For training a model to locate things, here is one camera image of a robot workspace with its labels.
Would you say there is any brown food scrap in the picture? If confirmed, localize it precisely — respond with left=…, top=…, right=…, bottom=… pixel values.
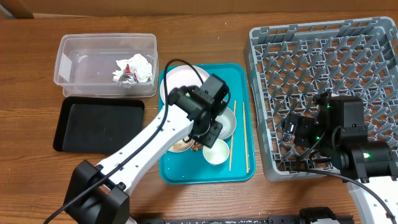
left=191, top=142, right=203, bottom=152

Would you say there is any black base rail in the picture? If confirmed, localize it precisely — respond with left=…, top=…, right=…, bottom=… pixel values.
left=131, top=207, right=354, bottom=224

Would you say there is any left wooden chopstick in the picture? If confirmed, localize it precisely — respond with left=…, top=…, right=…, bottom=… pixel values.
left=229, top=100, right=237, bottom=172

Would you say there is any pink bowl with rice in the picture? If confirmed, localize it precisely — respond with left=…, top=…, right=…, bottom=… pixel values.
left=169, top=137, right=195, bottom=152

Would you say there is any red snack wrapper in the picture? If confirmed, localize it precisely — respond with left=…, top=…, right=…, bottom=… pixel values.
left=117, top=64, right=139, bottom=88

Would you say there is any black waste tray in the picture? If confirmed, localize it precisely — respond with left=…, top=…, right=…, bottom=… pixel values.
left=53, top=96, right=145, bottom=155

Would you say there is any grey dishwasher rack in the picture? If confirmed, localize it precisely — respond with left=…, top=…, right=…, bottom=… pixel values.
left=244, top=17, right=397, bottom=182

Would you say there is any teal plastic tray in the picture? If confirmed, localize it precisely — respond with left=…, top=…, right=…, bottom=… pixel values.
left=159, top=63, right=256, bottom=184

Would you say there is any white cup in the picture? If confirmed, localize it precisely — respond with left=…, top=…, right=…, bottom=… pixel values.
left=202, top=139, right=229, bottom=166

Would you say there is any grey-green bowl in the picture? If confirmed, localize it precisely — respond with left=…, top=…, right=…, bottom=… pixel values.
left=215, top=108, right=236, bottom=139

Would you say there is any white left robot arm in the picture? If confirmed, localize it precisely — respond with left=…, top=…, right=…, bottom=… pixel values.
left=60, top=84, right=231, bottom=223

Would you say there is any wooden chopstick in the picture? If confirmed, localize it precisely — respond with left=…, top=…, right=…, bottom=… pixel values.
left=243, top=102, right=249, bottom=174
left=229, top=100, right=237, bottom=172

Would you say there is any white paper napkin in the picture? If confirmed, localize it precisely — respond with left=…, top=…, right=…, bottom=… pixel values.
left=112, top=54, right=153, bottom=85

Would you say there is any large pink plate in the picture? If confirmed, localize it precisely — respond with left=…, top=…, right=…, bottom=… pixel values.
left=159, top=65, right=210, bottom=104

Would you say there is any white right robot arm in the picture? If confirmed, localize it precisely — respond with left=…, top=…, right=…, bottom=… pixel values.
left=282, top=112, right=397, bottom=223

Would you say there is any clear plastic waste bin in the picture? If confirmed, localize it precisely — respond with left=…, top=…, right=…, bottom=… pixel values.
left=53, top=33, right=159, bottom=97

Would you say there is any right wooden chopstick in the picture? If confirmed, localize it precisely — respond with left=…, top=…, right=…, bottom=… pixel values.
left=243, top=102, right=249, bottom=174

